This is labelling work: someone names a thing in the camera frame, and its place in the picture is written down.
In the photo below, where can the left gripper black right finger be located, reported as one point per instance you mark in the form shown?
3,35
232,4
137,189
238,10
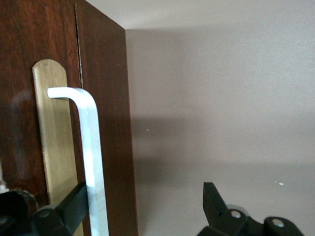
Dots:
229,223

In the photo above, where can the dark brown wooden cabinet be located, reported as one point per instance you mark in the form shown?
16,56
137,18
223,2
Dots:
103,49

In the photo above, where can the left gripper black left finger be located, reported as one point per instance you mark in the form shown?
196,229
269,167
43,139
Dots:
64,216

